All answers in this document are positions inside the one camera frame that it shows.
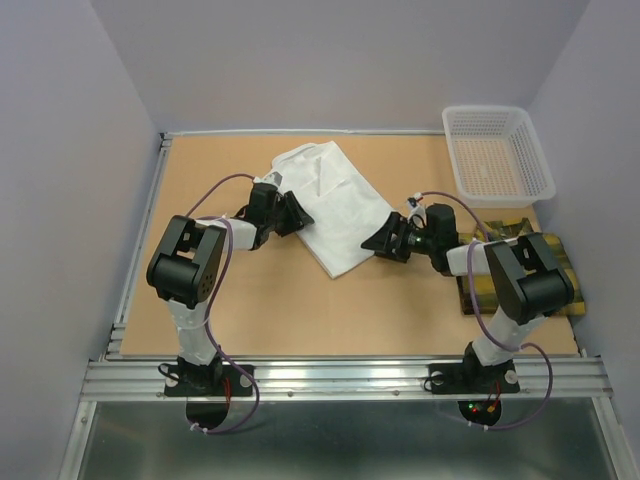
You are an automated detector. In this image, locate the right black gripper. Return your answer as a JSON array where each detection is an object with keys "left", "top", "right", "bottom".
[{"left": 359, "top": 211, "right": 436, "bottom": 262}]

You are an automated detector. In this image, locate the white long sleeve shirt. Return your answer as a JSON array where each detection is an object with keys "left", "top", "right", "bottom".
[{"left": 270, "top": 141, "right": 393, "bottom": 279}]

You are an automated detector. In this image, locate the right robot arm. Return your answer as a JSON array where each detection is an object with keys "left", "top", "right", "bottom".
[{"left": 361, "top": 203, "right": 574, "bottom": 390}]

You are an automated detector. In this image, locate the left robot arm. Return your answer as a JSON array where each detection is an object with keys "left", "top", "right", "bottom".
[{"left": 146, "top": 181, "right": 315, "bottom": 398}]

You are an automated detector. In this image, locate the yellow plaid folded shirt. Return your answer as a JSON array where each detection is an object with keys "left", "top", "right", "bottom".
[{"left": 456, "top": 217, "right": 586, "bottom": 316}]

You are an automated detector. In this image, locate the white plastic basket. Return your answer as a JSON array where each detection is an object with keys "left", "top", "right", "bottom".
[{"left": 442, "top": 105, "right": 556, "bottom": 209}]

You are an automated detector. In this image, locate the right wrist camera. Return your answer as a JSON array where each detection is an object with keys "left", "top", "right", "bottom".
[{"left": 407, "top": 197, "right": 427, "bottom": 229}]

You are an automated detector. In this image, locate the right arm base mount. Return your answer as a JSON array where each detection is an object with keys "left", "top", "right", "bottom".
[{"left": 423, "top": 361, "right": 520, "bottom": 395}]

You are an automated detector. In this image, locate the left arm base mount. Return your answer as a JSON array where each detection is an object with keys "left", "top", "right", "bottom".
[{"left": 157, "top": 363, "right": 254, "bottom": 398}]

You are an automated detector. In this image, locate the aluminium front rail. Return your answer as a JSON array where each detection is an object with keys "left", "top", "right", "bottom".
[{"left": 80, "top": 357, "right": 613, "bottom": 402}]

